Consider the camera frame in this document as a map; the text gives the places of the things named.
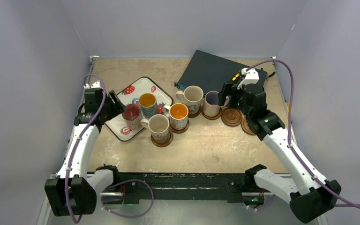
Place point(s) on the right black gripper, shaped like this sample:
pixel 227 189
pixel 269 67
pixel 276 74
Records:
pixel 230 91

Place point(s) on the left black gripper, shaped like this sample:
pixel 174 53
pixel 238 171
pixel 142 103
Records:
pixel 117 107

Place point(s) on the pink inside dark mug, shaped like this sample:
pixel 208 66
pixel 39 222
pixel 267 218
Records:
pixel 132 116

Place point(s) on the purple inside pink mug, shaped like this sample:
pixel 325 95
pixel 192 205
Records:
pixel 210 106

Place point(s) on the wooden coaster three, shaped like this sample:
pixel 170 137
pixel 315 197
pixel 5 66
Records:
pixel 231 117

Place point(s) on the blue mug orange inside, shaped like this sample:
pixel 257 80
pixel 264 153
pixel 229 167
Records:
pixel 148 105

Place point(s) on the wooden coaster two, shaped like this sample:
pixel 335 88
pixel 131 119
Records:
pixel 213 117

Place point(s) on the cream white mug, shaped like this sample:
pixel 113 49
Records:
pixel 192 97

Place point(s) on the wooden coaster four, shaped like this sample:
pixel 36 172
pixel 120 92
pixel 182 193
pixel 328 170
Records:
pixel 245 127

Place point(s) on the beige cream mug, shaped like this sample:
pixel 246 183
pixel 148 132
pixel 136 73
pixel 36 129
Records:
pixel 158 125

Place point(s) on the wooden coaster one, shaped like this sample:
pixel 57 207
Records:
pixel 193 115

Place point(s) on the white floral mug orange inside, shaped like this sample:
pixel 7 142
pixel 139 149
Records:
pixel 177 115

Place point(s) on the wooden coaster six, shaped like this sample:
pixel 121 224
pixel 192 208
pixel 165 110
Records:
pixel 163 144

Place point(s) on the wooden coaster five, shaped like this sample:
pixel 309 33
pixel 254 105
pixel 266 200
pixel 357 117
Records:
pixel 179 131

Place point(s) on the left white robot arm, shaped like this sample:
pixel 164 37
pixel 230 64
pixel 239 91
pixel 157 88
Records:
pixel 71 192

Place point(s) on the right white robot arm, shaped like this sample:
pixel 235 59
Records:
pixel 309 194

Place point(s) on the yellow black screwdriver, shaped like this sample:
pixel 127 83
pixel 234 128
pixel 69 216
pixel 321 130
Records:
pixel 236 77

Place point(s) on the dark blue network switch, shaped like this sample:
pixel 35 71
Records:
pixel 208 71

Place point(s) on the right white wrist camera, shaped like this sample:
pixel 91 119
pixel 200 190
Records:
pixel 250 76

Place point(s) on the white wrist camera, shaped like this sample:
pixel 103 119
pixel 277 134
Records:
pixel 96 84
pixel 250 76

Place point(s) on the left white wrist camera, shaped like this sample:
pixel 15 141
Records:
pixel 96 84

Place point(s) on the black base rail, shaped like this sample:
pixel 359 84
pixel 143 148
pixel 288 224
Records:
pixel 229 187

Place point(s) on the aluminium frame rail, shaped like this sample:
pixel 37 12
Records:
pixel 291 178

